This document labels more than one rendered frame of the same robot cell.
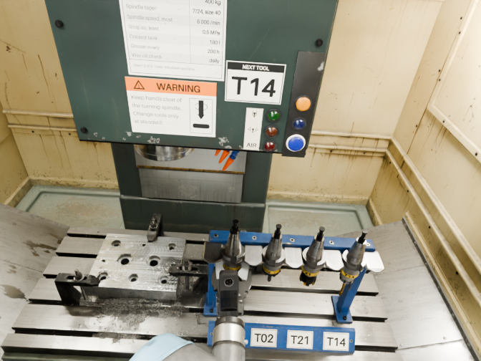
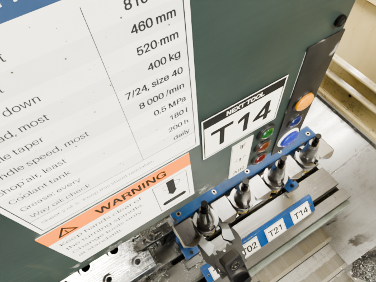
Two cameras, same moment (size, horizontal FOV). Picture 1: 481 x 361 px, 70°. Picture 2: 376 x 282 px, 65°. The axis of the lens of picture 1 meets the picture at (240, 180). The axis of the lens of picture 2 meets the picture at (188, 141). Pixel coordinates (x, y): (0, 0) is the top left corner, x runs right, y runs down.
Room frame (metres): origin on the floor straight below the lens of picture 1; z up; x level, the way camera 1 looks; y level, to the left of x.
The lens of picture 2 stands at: (0.43, 0.11, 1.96)
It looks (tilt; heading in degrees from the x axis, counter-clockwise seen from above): 58 degrees down; 337
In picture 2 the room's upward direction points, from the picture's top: 7 degrees counter-clockwise
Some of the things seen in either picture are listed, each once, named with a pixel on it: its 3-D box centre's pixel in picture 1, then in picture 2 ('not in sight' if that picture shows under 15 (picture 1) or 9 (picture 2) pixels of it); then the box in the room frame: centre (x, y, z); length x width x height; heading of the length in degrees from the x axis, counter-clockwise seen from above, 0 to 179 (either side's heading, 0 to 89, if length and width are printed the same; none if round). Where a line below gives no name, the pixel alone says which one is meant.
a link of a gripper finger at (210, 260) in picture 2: (220, 281); (212, 254); (0.56, 0.03, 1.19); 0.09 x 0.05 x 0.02; 17
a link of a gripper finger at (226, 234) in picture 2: (244, 272); (222, 226); (0.61, -0.03, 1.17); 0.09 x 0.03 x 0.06; 168
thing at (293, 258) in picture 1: (293, 257); (258, 188); (0.63, -0.16, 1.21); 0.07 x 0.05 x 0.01; 2
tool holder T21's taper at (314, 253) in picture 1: (316, 247); (278, 170); (0.63, -0.22, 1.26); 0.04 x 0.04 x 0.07
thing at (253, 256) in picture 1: (253, 255); (224, 210); (0.63, -0.05, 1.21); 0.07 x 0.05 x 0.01; 2
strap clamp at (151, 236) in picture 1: (154, 231); not in sight; (0.91, 0.31, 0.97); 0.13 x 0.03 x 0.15; 2
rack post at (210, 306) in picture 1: (213, 274); (182, 231); (0.68, 0.06, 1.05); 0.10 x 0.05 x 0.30; 2
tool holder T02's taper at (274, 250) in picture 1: (275, 244); (243, 192); (0.63, -0.11, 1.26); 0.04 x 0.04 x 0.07
